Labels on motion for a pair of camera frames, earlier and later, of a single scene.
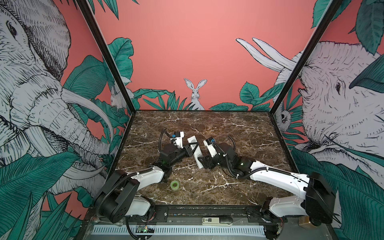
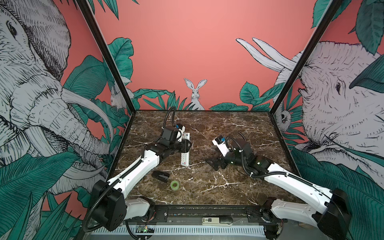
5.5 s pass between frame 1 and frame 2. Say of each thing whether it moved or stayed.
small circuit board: stayed
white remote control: moved
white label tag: stayed
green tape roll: stayed
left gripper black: moved
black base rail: stayed
